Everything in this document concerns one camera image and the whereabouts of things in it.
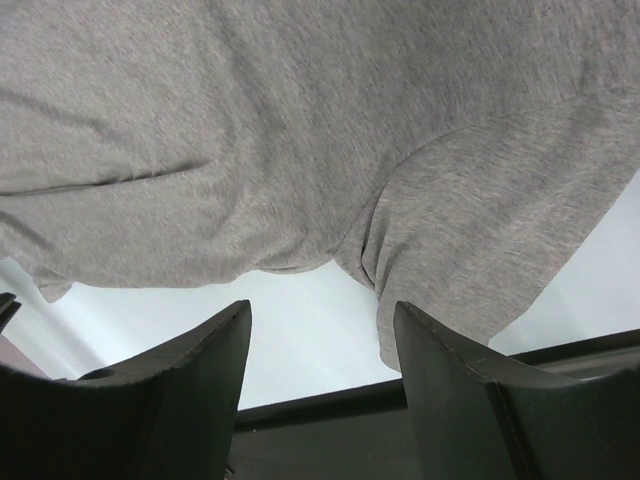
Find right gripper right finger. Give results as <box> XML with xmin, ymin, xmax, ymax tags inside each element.
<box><xmin>394</xmin><ymin>302</ymin><xmax>639</xmax><ymax>479</ymax></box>

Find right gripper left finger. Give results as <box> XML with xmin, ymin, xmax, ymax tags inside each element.
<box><xmin>1</xmin><ymin>300</ymin><xmax>251</xmax><ymax>479</ymax></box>

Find grey t shirt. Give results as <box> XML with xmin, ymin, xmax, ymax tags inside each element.
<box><xmin>1</xmin><ymin>1</ymin><xmax>639</xmax><ymax>368</ymax></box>

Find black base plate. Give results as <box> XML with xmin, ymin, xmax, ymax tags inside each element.
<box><xmin>219</xmin><ymin>329</ymin><xmax>640</xmax><ymax>480</ymax></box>

